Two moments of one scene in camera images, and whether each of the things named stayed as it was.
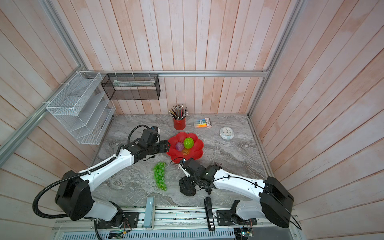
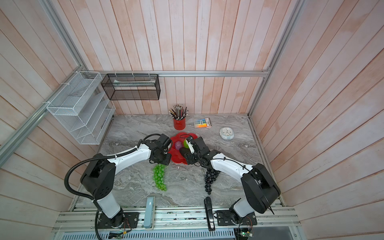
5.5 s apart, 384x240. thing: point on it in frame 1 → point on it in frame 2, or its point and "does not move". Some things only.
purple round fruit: (179, 146) does not move
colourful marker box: (203, 123) does not move
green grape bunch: (159, 174) does not move
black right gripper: (184, 180) → (189, 157)
